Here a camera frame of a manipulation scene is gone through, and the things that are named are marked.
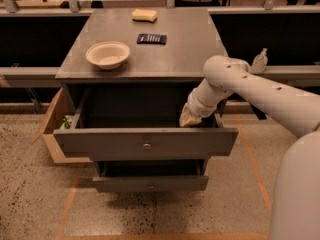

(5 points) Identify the grey top drawer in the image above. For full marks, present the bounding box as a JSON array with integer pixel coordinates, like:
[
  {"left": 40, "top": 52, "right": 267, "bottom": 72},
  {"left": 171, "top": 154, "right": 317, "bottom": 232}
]
[{"left": 54, "top": 86, "right": 238, "bottom": 161}]

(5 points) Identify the grey drawer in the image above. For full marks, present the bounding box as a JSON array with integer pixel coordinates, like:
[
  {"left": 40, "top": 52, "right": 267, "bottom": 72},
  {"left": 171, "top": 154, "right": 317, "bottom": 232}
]
[
  {"left": 93, "top": 175, "right": 209, "bottom": 192},
  {"left": 54, "top": 86, "right": 238, "bottom": 161}
]

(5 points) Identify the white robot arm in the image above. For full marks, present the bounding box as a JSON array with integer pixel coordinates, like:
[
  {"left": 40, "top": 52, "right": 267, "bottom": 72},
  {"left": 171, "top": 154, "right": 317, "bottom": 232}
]
[{"left": 179, "top": 56, "right": 320, "bottom": 240}]

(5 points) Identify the grey wooden drawer cabinet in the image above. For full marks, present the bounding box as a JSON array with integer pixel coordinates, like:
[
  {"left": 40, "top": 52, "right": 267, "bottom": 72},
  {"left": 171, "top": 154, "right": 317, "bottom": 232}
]
[{"left": 56, "top": 8, "right": 225, "bottom": 177}]

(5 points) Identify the grey bottom drawer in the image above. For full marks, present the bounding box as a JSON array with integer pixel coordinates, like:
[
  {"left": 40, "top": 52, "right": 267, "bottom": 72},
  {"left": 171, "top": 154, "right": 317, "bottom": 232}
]
[{"left": 93, "top": 175, "right": 209, "bottom": 192}]

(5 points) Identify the open cardboard box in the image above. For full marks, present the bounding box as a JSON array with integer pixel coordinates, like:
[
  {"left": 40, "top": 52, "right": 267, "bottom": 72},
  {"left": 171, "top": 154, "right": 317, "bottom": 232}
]
[{"left": 33, "top": 88, "right": 91, "bottom": 164}]

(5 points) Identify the clear sanitizer pump bottle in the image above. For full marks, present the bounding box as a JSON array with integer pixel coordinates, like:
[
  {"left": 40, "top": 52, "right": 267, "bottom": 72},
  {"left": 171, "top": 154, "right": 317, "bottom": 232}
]
[{"left": 251, "top": 48, "right": 268, "bottom": 74}]

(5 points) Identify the black snack packet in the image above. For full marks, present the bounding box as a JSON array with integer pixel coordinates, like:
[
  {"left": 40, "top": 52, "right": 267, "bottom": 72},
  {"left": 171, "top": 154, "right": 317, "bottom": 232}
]
[{"left": 137, "top": 33, "right": 167, "bottom": 45}]

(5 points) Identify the white paper bowl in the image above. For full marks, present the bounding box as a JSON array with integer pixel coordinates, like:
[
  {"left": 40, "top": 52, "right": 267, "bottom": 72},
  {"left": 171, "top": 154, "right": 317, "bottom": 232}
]
[{"left": 86, "top": 41, "right": 130, "bottom": 70}]

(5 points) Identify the yellow sponge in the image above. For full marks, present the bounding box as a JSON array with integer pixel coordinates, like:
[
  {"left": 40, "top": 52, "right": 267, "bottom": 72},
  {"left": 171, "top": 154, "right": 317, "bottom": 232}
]
[{"left": 131, "top": 9, "right": 157, "bottom": 23}]

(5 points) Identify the green item in box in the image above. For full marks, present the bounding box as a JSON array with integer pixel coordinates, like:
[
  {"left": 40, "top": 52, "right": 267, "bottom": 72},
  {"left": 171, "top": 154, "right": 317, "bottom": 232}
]
[{"left": 60, "top": 115, "right": 73, "bottom": 130}]

